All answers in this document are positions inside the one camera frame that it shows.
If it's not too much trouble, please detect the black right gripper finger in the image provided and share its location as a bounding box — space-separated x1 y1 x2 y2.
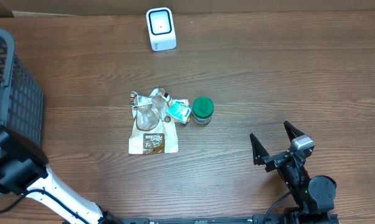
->
250 133 269 165
283 121 305 142

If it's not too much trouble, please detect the green lid jar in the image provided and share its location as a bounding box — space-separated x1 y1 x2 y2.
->
192 96 214 125

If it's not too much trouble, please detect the teal tissue pack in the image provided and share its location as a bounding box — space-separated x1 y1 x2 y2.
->
167 102 192 124

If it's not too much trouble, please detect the brown Pantree snack bag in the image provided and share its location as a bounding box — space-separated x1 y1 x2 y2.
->
128 88 179 155

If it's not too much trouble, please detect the orange tissue pack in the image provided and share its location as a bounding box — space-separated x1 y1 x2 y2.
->
174 99 190 107

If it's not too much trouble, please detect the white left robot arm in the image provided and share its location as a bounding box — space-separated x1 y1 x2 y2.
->
0 124 121 224

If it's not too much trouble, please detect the white barcode scanner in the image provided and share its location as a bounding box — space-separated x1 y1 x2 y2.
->
146 7 177 52

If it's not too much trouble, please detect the dark grey plastic basket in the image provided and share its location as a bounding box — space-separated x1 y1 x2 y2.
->
0 28 45 152

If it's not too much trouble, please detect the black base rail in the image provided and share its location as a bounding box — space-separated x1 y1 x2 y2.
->
120 215 339 224

